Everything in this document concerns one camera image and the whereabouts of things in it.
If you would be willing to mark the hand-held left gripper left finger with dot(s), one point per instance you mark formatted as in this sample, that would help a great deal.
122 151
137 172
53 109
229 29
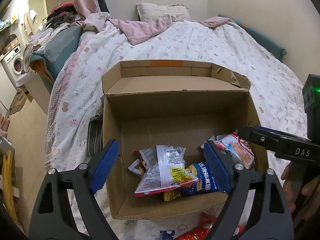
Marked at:
105 165

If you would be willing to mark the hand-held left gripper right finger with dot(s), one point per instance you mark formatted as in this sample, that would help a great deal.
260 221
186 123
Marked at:
217 165

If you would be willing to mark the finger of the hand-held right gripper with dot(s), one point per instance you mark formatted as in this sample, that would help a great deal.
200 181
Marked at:
255 136
287 134

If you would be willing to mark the pile of snack packets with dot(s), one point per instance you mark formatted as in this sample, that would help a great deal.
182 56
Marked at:
235 152

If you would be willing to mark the blue snack packet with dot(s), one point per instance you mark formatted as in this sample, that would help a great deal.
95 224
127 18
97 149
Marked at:
200 180

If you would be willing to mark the white red-edged snack bag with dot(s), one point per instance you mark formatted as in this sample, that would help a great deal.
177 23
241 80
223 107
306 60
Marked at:
160 175

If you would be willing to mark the red snack bag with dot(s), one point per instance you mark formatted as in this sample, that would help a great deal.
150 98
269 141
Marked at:
200 232

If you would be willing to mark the person's right hand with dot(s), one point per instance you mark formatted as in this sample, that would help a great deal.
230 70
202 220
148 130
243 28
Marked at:
287 185

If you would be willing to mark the dark striped cloth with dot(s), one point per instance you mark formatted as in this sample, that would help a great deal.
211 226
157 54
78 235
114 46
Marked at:
95 135

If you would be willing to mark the yellow wooden rack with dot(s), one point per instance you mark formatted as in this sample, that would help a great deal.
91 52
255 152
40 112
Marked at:
7 180

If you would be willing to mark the small brown cardboard box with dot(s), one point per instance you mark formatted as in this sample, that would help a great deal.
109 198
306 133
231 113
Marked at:
26 95

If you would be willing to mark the brown patterned rug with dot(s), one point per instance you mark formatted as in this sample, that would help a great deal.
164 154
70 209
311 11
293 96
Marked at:
17 105

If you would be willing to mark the white kitchen base cabinet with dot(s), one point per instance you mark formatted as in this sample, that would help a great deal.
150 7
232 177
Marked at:
6 87

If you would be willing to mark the teal quilt with orange lining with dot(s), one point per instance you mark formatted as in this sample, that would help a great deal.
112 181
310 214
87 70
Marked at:
62 45

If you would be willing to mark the white washing machine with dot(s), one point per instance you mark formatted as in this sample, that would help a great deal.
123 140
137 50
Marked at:
15 60

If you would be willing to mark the pink blanket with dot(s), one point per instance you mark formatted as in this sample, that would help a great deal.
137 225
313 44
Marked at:
142 30

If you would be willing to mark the cardboard box on washer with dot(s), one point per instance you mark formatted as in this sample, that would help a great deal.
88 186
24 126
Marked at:
10 45

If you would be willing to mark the heap of dark clothes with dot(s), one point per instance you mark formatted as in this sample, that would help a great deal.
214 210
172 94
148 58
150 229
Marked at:
62 15

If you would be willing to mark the grey pillow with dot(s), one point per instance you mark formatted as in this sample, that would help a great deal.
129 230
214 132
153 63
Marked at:
160 11

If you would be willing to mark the hanging white towel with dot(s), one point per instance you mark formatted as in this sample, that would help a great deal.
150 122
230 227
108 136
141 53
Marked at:
27 22

